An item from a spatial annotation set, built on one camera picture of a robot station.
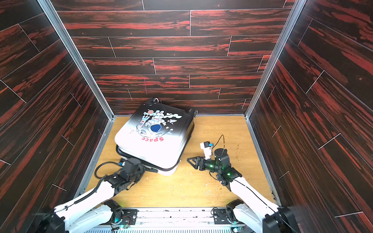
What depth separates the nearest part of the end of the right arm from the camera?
0.62 m

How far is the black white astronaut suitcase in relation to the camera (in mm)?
804

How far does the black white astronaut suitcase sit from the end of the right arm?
0.13m
